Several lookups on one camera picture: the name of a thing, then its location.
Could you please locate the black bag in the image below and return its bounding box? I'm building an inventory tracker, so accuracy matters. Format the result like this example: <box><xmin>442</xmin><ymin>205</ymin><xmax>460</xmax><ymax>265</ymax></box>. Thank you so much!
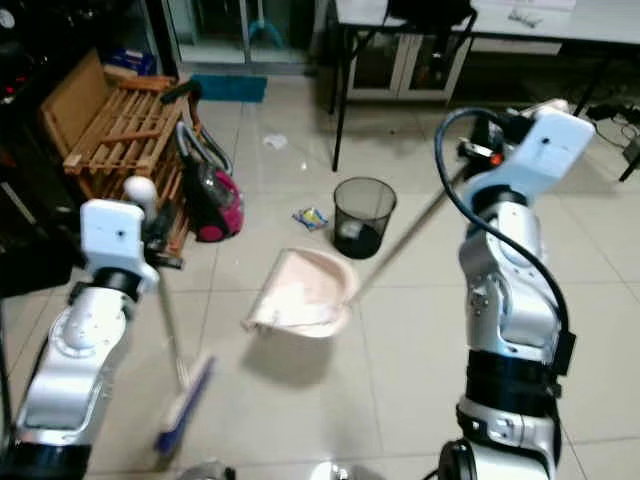
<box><xmin>384</xmin><ymin>0</ymin><xmax>477</xmax><ymax>31</ymax></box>

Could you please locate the wooden slatted rack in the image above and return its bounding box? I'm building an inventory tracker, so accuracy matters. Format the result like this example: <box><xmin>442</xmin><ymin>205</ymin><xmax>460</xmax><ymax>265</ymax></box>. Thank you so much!
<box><xmin>42</xmin><ymin>48</ymin><xmax>199</xmax><ymax>253</ymax></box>

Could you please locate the blue floor mat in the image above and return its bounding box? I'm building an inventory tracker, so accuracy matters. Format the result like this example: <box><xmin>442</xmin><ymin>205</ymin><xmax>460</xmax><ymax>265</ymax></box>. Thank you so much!
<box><xmin>191</xmin><ymin>74</ymin><xmax>269</xmax><ymax>104</ymax></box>

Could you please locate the white glass-door cabinet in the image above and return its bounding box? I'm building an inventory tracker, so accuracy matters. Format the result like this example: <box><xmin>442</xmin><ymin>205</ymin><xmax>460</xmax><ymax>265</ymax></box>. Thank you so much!
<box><xmin>160</xmin><ymin>0</ymin><xmax>640</xmax><ymax>103</ymax></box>

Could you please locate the silver robot left leg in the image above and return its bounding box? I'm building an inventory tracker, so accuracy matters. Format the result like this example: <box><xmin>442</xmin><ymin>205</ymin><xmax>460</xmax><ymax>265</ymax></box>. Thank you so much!
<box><xmin>180</xmin><ymin>458</ymin><xmax>241</xmax><ymax>480</ymax></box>

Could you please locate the magenta canister vacuum cleaner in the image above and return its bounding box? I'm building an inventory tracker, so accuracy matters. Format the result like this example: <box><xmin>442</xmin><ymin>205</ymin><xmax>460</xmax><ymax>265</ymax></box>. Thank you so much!
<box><xmin>174</xmin><ymin>120</ymin><xmax>245</xmax><ymax>245</ymax></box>

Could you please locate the blue-bristled broom with white knob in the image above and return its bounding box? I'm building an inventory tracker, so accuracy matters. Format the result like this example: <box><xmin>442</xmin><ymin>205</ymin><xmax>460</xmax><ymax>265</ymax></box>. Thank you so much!
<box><xmin>123</xmin><ymin>176</ymin><xmax>218</xmax><ymax>471</ymax></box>

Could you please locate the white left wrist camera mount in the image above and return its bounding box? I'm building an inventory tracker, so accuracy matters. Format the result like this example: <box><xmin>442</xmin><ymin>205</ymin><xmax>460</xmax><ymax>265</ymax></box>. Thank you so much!
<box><xmin>80</xmin><ymin>198</ymin><xmax>148</xmax><ymax>292</ymax></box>

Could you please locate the black power adapter with cables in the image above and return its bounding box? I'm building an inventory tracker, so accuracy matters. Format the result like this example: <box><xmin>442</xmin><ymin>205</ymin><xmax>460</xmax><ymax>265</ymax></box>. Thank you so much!
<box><xmin>582</xmin><ymin>98</ymin><xmax>640</xmax><ymax>183</ymax></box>

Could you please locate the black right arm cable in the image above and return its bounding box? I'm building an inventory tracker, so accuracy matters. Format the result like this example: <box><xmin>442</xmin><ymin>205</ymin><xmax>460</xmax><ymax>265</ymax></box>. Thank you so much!
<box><xmin>434</xmin><ymin>107</ymin><xmax>577</xmax><ymax>376</ymax></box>

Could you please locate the colourful snack wrapper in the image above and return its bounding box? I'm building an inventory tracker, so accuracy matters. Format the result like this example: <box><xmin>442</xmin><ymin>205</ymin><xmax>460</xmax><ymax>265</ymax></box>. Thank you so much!
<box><xmin>292</xmin><ymin>206</ymin><xmax>329</xmax><ymax>229</ymax></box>

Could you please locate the small white item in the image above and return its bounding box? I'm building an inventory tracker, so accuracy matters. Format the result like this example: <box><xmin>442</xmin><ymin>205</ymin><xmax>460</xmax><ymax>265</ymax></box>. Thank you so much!
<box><xmin>508</xmin><ymin>7</ymin><xmax>548</xmax><ymax>28</ymax></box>

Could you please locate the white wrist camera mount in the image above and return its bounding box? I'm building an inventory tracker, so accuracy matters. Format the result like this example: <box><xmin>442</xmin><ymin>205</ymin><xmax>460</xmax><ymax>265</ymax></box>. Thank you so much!
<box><xmin>80</xmin><ymin>198</ymin><xmax>148</xmax><ymax>292</ymax></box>
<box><xmin>498</xmin><ymin>103</ymin><xmax>597</xmax><ymax>204</ymax></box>

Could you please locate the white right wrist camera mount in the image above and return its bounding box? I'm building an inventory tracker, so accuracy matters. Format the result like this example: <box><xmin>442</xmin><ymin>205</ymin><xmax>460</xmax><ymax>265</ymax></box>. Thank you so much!
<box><xmin>498</xmin><ymin>103</ymin><xmax>597</xmax><ymax>204</ymax></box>

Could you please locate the teal curved plastic item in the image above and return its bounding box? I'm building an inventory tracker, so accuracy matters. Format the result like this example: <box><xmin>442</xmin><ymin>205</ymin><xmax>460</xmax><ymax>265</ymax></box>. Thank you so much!
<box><xmin>249</xmin><ymin>18</ymin><xmax>287</xmax><ymax>50</ymax></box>

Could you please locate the blue cardboard box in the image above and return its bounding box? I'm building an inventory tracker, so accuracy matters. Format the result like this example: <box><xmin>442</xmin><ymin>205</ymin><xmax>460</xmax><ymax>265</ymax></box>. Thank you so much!
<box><xmin>104</xmin><ymin>46</ymin><xmax>161</xmax><ymax>77</ymax></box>

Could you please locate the silver robot right leg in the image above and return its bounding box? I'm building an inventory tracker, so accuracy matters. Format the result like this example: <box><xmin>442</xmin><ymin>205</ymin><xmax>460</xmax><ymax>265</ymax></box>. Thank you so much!
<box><xmin>308</xmin><ymin>460</ymin><xmax>366</xmax><ymax>480</ymax></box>

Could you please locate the silver robot leg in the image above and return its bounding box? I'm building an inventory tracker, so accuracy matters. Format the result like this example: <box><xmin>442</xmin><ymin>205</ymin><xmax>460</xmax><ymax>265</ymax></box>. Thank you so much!
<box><xmin>308</xmin><ymin>460</ymin><xmax>366</xmax><ymax>480</ymax></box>
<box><xmin>180</xmin><ymin>458</ymin><xmax>241</xmax><ymax>480</ymax></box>

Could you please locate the black mesh waste bin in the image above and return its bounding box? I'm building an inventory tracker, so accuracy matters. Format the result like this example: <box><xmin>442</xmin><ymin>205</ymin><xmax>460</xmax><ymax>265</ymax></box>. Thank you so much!
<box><xmin>333</xmin><ymin>177</ymin><xmax>399</xmax><ymax>260</ymax></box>

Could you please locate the pink long-handled dustpan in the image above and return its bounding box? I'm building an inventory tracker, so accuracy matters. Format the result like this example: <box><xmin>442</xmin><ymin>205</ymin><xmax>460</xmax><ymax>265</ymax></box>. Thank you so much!
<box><xmin>241</xmin><ymin>170</ymin><xmax>465</xmax><ymax>340</ymax></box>

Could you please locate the white table with black legs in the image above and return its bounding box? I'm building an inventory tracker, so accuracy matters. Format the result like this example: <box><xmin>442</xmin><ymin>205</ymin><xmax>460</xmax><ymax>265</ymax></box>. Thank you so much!
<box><xmin>324</xmin><ymin>0</ymin><xmax>640</xmax><ymax>183</ymax></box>

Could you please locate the dark equipment desk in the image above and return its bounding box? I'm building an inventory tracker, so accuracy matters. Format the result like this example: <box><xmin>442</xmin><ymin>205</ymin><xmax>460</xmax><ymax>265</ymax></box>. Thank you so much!
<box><xmin>0</xmin><ymin>0</ymin><xmax>136</xmax><ymax>297</ymax></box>

